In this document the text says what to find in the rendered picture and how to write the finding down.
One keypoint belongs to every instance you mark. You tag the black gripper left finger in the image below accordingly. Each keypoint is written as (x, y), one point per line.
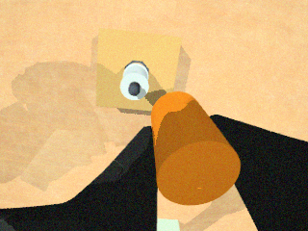
(124, 197)

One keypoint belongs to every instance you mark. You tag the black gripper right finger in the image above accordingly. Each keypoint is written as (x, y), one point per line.
(273, 180)

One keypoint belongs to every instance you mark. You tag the yellow square block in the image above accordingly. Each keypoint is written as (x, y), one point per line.
(118, 49)

